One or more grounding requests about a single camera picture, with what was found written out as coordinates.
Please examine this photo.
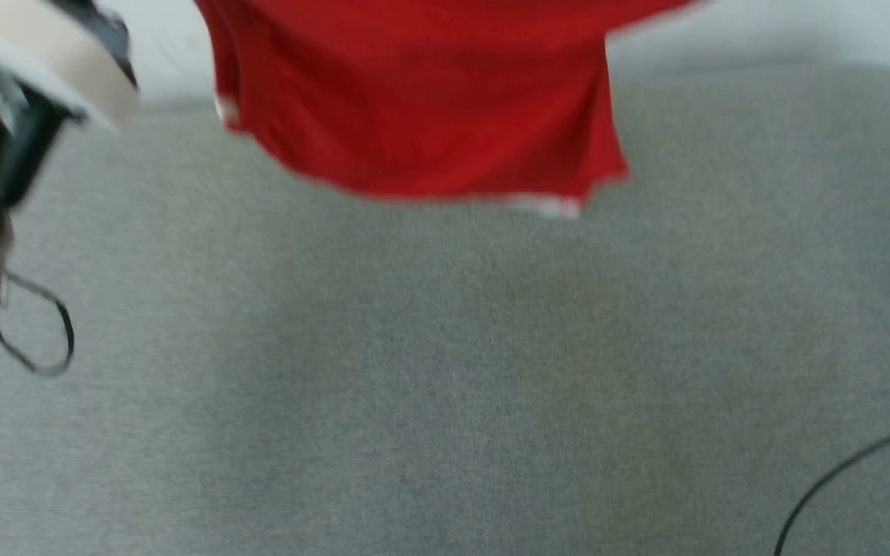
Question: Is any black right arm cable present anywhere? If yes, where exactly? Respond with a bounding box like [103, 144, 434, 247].
[773, 415, 890, 556]

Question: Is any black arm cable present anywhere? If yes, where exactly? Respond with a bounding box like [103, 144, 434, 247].
[773, 415, 890, 556]
[0, 269, 76, 378]

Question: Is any red garment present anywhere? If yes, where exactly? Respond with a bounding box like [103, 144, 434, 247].
[193, 0, 707, 219]

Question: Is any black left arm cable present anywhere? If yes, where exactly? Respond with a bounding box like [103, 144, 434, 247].
[0, 269, 76, 378]

